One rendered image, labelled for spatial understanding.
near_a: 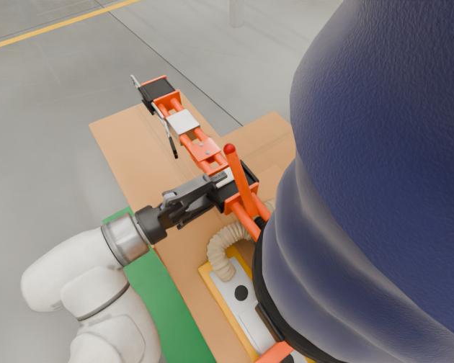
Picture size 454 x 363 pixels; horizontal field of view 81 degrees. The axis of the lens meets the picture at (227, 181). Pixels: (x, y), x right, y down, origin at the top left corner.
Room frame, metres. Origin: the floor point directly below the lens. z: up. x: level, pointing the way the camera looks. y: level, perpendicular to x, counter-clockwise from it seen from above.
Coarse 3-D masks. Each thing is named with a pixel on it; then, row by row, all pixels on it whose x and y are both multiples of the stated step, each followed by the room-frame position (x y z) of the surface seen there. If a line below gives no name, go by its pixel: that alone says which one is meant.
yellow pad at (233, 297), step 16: (240, 256) 0.19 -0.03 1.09; (208, 272) 0.15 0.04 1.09; (240, 272) 0.15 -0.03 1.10; (208, 288) 0.12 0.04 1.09; (224, 288) 0.12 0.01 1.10; (240, 288) 0.11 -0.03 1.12; (224, 304) 0.09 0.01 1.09; (240, 304) 0.09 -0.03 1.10; (240, 320) 0.06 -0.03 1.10; (240, 336) 0.03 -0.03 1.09; (256, 352) 0.00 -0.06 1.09
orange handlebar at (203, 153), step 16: (192, 144) 0.42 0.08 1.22; (208, 144) 0.41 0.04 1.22; (192, 160) 0.39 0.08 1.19; (208, 160) 0.39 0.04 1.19; (224, 160) 0.37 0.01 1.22; (240, 208) 0.25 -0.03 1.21; (256, 224) 0.22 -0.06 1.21; (256, 240) 0.18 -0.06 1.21; (272, 352) 0.00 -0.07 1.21; (288, 352) 0.00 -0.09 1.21
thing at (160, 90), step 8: (152, 80) 0.63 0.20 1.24; (160, 80) 0.63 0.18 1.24; (144, 88) 0.60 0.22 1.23; (152, 88) 0.60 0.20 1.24; (160, 88) 0.60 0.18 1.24; (168, 88) 0.60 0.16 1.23; (152, 96) 0.57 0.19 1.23; (160, 96) 0.57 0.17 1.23; (168, 96) 0.57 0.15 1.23; (176, 96) 0.58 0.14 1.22; (168, 104) 0.57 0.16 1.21
